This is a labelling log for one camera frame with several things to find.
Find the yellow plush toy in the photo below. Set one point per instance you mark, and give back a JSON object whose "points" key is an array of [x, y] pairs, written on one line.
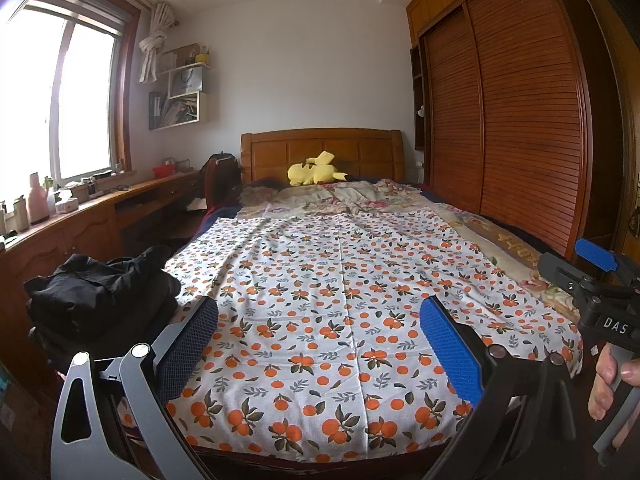
{"points": [[310, 174]]}

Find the tied white curtain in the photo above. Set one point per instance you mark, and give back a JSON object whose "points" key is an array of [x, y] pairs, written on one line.
{"points": [[152, 45]]}

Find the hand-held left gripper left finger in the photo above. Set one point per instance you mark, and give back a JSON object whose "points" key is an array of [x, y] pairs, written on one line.
{"points": [[190, 340]]}

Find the red bowl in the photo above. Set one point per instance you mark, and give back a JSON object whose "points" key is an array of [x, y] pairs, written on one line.
{"points": [[163, 171]]}

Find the wooden slatted wardrobe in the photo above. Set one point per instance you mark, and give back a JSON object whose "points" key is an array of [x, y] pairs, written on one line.
{"points": [[525, 110]]}

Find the dark jar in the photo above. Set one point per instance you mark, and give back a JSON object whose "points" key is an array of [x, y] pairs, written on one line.
{"points": [[92, 186]]}

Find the black binder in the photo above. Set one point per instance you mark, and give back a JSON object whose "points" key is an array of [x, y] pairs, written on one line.
{"points": [[154, 110]]}

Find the brown cardboard bag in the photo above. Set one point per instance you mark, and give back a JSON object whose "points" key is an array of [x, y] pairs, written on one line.
{"points": [[180, 56]]}

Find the white wall shelf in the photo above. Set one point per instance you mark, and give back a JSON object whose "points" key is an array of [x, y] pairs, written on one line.
{"points": [[202, 107]]}

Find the stack of papers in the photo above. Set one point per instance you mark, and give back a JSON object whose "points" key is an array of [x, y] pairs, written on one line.
{"points": [[179, 111]]}

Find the pink thermos bottle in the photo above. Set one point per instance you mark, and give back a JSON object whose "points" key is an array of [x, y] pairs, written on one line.
{"points": [[38, 202]]}

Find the orange fruit print bed sheet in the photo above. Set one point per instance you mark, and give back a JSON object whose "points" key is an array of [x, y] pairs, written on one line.
{"points": [[325, 285]]}

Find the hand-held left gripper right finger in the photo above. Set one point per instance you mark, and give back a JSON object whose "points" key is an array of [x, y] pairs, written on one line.
{"points": [[450, 355]]}

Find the white paper bag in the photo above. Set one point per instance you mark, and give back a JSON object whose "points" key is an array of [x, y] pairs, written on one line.
{"points": [[186, 83]]}

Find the person's right hand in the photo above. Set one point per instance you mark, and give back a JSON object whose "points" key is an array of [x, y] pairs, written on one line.
{"points": [[602, 375]]}

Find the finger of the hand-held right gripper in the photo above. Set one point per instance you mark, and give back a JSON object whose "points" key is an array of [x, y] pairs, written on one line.
{"points": [[597, 255], [557, 267]]}

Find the floral quilt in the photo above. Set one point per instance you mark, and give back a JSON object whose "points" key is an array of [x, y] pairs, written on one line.
{"points": [[360, 195]]}

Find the white bottle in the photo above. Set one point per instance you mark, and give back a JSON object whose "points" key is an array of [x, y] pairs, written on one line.
{"points": [[20, 215]]}

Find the small yellow toy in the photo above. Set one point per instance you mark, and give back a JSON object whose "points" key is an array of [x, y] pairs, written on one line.
{"points": [[202, 58]]}

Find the wooden desk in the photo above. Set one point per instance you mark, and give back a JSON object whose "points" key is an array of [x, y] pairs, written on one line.
{"points": [[90, 230]]}

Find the window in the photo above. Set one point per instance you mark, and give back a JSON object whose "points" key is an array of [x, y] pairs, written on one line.
{"points": [[85, 100]]}

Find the white tissue box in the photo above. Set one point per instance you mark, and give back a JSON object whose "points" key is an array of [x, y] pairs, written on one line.
{"points": [[66, 206]]}

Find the black coat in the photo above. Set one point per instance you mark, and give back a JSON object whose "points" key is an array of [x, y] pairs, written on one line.
{"points": [[100, 285]]}

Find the wooden bed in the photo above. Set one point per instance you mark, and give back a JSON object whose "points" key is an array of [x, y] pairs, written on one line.
{"points": [[370, 152]]}

